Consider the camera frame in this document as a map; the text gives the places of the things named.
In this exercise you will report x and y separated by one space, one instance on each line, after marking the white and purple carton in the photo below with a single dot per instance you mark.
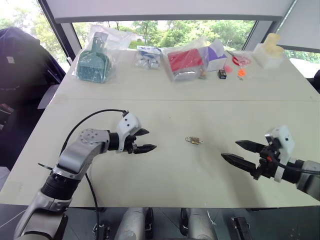
214 56

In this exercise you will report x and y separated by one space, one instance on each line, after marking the small black box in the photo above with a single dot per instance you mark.
222 74

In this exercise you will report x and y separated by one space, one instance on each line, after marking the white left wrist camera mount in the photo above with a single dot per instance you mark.
128 126

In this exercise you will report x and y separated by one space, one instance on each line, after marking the bag of small white packets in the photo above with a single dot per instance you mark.
148 58

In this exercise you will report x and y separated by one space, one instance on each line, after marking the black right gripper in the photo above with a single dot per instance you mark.
268 160

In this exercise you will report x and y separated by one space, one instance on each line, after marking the small brass padlock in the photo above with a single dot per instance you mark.
193 140

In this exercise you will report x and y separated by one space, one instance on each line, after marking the small orange clip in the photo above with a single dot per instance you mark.
241 72

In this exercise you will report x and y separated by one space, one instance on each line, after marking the red box in plastic bag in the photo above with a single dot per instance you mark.
185 63

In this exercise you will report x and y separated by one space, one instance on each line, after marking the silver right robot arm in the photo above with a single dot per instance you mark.
306 176

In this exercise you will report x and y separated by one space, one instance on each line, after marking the pink plastic piece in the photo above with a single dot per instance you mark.
228 68

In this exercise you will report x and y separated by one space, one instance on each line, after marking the white box with cream cups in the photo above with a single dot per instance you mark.
270 52

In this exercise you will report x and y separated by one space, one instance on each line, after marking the dark office chair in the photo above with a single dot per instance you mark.
23 87

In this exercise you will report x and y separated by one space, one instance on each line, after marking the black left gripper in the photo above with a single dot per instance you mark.
128 143

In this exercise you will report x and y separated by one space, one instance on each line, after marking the red scissors in plastic bag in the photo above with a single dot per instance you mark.
241 59

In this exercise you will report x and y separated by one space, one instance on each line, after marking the silver right robot leg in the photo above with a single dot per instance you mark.
200 223

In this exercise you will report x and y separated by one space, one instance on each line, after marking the teal dustpan in plastic bag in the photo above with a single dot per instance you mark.
93 63

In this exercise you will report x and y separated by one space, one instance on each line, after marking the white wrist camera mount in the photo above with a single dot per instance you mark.
283 142
128 126

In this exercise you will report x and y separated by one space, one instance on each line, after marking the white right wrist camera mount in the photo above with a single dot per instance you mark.
283 142

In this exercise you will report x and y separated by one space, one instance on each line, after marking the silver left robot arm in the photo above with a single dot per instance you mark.
72 160

